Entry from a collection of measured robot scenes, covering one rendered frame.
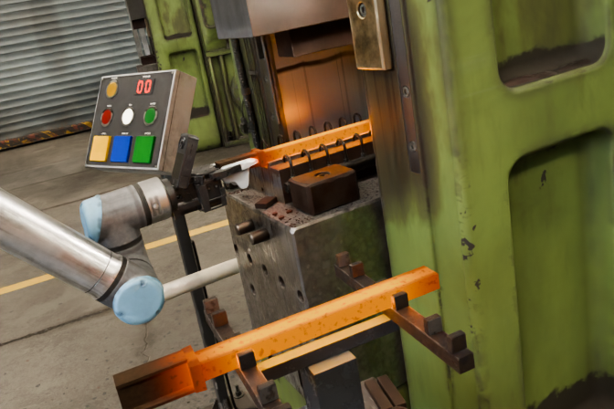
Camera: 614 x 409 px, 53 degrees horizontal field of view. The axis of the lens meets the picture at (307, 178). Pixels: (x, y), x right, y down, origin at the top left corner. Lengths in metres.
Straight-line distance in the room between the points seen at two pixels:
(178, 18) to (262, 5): 4.95
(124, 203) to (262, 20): 0.45
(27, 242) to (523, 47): 0.91
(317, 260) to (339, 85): 0.59
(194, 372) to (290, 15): 0.79
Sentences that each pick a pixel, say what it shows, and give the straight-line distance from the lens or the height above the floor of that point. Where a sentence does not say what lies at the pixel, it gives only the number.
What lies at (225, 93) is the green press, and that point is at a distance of 6.19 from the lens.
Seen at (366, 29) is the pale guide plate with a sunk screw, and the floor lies 1.26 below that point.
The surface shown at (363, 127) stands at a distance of 1.47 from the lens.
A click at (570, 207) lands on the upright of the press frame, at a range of 1.35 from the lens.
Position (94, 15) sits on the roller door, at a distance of 9.23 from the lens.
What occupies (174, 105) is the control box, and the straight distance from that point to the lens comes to 1.71.
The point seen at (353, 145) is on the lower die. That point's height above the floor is 0.99.
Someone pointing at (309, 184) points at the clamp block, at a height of 0.98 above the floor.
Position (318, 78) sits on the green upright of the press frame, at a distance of 1.63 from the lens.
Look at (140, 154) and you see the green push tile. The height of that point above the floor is 1.00.
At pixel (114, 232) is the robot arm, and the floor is 0.96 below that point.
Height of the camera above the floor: 1.34
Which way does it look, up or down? 17 degrees down
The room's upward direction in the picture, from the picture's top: 10 degrees counter-clockwise
